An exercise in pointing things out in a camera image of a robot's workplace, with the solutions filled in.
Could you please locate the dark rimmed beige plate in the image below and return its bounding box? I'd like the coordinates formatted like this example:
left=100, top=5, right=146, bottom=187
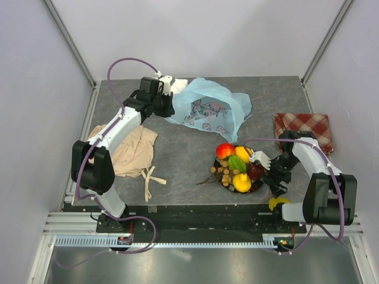
left=214, top=156, right=264, bottom=194

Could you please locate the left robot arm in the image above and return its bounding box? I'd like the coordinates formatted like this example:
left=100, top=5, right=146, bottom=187
left=70, top=76, right=188, bottom=233

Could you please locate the red yellow fake peach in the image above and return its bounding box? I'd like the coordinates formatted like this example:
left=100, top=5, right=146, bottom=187
left=216, top=143, right=236, bottom=160

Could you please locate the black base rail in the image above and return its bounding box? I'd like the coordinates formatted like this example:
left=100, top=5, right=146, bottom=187
left=96, top=202, right=311, bottom=237

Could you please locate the white slotted cable duct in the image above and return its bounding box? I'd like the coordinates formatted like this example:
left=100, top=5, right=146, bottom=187
left=55, top=235, right=291, bottom=249

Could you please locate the aluminium frame rail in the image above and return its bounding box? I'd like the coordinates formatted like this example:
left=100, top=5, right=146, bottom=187
left=41, top=211, right=364, bottom=237

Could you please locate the beige crumpled cloth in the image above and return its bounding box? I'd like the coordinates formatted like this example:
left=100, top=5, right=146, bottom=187
left=85, top=124, right=167, bottom=202

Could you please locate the red plaid cloth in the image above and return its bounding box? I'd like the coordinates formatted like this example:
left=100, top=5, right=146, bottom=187
left=273, top=113, right=334, bottom=155

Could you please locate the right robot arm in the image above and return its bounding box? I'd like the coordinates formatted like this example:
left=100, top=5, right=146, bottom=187
left=263, top=130, right=358, bottom=233

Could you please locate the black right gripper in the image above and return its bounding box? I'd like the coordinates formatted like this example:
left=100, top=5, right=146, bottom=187
left=261, top=151, right=300, bottom=199

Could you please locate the yellow fake pear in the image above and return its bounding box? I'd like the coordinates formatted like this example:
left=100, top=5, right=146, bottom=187
left=232, top=173, right=252, bottom=193

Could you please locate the white folded cloth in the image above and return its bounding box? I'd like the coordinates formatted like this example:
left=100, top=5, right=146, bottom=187
left=170, top=78, right=188, bottom=95

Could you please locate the light blue plastic bag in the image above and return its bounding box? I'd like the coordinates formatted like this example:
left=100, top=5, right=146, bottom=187
left=166, top=78, right=252, bottom=143

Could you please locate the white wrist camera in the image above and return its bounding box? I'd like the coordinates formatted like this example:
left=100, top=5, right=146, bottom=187
left=249, top=151, right=271, bottom=170
left=155, top=71, right=175, bottom=96

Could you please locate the yellow fake berry bunch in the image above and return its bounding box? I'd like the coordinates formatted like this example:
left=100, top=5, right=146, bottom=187
left=197, top=160, right=241, bottom=186

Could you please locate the yellow fake lemon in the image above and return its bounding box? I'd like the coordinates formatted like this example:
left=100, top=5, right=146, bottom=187
left=235, top=146, right=253, bottom=164

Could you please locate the dark red fake apple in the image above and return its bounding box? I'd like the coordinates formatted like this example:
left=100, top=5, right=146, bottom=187
left=246, top=163, right=265, bottom=180

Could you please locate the yellow fake star fruit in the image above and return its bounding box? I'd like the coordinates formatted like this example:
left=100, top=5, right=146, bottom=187
left=268, top=196, right=290, bottom=211

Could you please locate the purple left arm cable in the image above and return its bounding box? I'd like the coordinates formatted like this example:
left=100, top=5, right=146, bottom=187
left=72, top=57, right=162, bottom=202

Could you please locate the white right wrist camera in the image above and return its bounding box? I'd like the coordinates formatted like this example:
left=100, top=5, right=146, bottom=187
left=249, top=151, right=271, bottom=170

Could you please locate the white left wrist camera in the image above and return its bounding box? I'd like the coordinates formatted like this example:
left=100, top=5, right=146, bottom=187
left=155, top=71, right=175, bottom=96

